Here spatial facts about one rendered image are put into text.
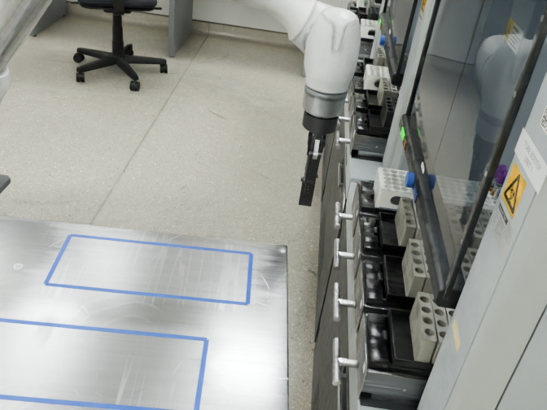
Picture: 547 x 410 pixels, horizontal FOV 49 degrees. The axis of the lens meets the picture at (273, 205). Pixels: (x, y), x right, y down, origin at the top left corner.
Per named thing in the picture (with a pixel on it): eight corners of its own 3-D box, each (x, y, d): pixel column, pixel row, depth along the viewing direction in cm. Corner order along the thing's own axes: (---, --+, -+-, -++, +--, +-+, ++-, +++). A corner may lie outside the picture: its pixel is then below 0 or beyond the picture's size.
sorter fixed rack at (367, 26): (429, 43, 248) (432, 28, 245) (431, 51, 240) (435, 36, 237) (357, 32, 249) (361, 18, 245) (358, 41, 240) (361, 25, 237)
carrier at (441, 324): (442, 372, 94) (452, 345, 91) (429, 369, 94) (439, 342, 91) (432, 320, 104) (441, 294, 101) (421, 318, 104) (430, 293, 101)
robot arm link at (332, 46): (354, 98, 121) (348, 75, 132) (370, 22, 112) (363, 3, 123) (301, 92, 120) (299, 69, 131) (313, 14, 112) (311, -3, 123)
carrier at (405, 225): (409, 252, 120) (416, 228, 117) (399, 250, 120) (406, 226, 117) (403, 220, 130) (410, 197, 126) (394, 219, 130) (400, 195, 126)
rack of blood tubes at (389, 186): (496, 207, 143) (504, 185, 139) (505, 231, 134) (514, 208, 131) (372, 189, 143) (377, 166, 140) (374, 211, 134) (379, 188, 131)
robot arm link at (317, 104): (347, 81, 129) (342, 106, 132) (305, 75, 129) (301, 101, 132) (348, 98, 121) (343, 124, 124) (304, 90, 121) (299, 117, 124)
